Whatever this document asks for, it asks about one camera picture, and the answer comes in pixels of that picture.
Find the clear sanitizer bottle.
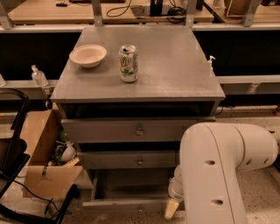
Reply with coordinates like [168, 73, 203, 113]
[31, 65, 48, 87]

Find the black cable on desk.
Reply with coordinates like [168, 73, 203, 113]
[106, 0, 187, 25]

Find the white pump bottle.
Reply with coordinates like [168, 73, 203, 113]
[207, 55, 216, 70]

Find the grey bottom drawer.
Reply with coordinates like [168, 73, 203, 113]
[82, 168, 174, 212]

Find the black cart frame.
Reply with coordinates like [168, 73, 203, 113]
[0, 88, 30, 198]

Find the white bowl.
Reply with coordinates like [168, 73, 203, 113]
[69, 45, 107, 68]

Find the black floor cable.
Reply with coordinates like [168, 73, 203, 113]
[11, 178, 73, 221]

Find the green white soda can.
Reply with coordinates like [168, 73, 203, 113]
[119, 45, 138, 83]

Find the black metal stand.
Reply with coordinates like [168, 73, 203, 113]
[273, 154, 280, 172]

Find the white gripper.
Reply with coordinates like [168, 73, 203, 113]
[164, 176, 184, 220]

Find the white cup in box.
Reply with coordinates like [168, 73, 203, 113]
[60, 142, 76, 163]

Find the grey top drawer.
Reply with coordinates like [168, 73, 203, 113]
[61, 116, 215, 144]

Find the grey wooden drawer cabinet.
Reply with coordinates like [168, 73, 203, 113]
[51, 25, 226, 202]

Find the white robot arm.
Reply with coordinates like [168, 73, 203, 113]
[165, 122, 278, 224]

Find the grey drawer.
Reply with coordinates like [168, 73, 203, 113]
[61, 116, 215, 144]
[78, 150, 177, 170]
[82, 168, 174, 212]

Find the brown cardboard box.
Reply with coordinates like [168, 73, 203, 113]
[23, 109, 82, 199]

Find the grey middle drawer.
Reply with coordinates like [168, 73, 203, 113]
[78, 150, 177, 170]

